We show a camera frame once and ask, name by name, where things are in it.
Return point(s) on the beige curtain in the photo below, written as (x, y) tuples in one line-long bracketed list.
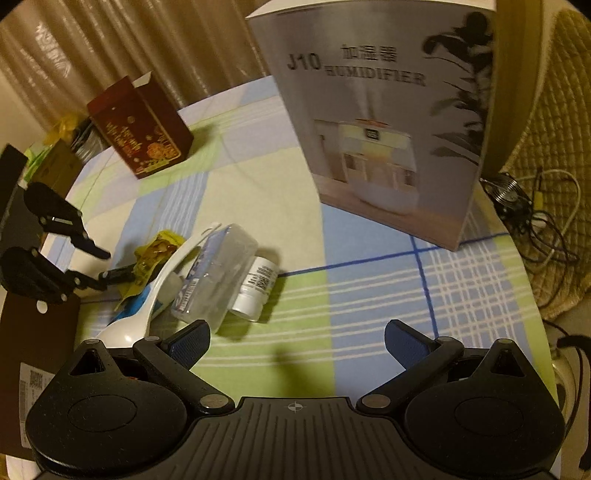
[(138, 41)]

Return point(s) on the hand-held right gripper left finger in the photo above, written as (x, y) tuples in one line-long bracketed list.
[(189, 345)]

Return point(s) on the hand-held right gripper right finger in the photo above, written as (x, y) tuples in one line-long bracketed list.
[(406, 345)]

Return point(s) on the brown-rimmed storage box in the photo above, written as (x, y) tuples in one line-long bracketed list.
[(41, 332)]

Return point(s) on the blue tube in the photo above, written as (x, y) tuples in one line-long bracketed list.
[(138, 302)]

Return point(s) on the grey humidifier carton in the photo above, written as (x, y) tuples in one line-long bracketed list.
[(383, 124)]

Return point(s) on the yellow foil bag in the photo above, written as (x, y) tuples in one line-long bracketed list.
[(62, 129)]

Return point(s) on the cardboard box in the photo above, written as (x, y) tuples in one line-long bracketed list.
[(57, 164)]

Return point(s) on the red gift box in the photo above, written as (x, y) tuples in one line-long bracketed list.
[(141, 134)]

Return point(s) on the yellow snack packet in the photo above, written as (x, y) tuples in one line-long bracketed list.
[(154, 251)]

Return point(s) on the quilted yellow cushion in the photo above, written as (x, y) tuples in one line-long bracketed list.
[(554, 115)]

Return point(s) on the white medicine bottle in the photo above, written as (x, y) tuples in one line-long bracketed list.
[(256, 286)]

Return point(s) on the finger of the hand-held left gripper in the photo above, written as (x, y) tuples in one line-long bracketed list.
[(37, 274), (55, 207)]

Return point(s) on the plaid tablecloth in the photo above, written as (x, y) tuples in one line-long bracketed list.
[(351, 295)]

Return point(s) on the small metal fan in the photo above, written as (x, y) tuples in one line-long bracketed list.
[(505, 196)]

